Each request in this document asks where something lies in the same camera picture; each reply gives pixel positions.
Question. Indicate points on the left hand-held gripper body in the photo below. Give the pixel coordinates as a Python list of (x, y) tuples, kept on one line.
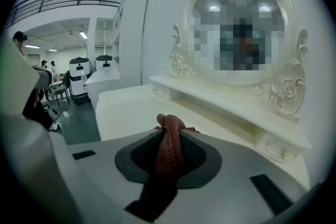
[(15, 81)]

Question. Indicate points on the white dressing table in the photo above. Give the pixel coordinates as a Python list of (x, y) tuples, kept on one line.
[(126, 107)]

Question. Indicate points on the white cubby shelf unit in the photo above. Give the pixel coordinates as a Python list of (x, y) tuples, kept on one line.
[(134, 34)]

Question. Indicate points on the white low cabinet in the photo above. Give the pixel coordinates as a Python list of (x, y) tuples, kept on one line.
[(105, 81)]

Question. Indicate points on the reddish brown cloth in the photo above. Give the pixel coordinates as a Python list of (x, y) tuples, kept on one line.
[(168, 154)]

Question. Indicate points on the oval mirror ornate white frame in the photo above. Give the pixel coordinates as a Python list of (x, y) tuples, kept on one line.
[(288, 91)]

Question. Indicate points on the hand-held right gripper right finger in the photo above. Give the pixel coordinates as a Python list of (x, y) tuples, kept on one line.
[(236, 170)]

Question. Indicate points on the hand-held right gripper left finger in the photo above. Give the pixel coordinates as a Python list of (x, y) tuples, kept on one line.
[(99, 165)]

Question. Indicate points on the gray office chair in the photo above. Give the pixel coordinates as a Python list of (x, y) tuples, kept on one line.
[(63, 89)]

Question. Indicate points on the white service robot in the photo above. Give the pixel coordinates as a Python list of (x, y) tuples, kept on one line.
[(103, 64), (78, 81)]

